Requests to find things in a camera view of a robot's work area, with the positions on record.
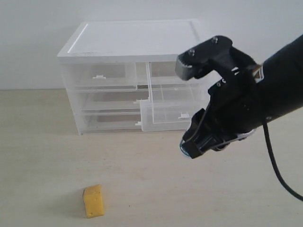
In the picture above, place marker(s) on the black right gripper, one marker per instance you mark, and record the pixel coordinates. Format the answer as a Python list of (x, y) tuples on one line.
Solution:
[(209, 127)]

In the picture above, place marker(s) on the white bottle teal label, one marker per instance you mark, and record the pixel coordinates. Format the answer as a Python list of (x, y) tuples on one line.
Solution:
[(183, 150)]

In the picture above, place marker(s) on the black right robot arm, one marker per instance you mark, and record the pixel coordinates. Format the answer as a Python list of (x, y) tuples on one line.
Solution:
[(247, 95)]

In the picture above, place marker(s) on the middle wide clear drawer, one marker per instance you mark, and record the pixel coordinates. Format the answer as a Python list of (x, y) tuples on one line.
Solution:
[(88, 101)]

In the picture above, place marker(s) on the wide clear drawer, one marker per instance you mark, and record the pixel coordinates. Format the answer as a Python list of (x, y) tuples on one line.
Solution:
[(88, 101), (100, 122)]

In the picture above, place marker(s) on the bottom wide clear drawer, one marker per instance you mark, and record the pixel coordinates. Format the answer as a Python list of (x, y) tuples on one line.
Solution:
[(100, 122)]

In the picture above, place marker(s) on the white plastic drawer cabinet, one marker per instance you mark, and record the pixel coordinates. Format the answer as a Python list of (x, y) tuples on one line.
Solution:
[(138, 42)]

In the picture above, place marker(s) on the yellow sponge wedge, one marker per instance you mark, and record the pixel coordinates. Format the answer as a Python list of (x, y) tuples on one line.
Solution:
[(93, 201)]

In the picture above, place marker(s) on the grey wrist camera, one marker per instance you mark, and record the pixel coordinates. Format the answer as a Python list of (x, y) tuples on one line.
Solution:
[(200, 60)]

